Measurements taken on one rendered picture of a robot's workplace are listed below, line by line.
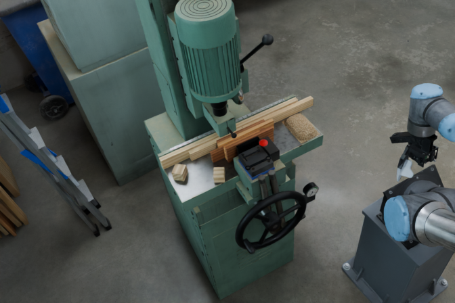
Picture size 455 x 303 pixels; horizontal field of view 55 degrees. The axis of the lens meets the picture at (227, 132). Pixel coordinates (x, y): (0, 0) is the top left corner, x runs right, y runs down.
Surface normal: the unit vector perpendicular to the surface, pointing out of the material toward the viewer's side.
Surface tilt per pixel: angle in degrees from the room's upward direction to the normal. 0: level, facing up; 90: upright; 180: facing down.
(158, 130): 0
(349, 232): 0
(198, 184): 0
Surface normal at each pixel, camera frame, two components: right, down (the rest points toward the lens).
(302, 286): -0.10, -0.68
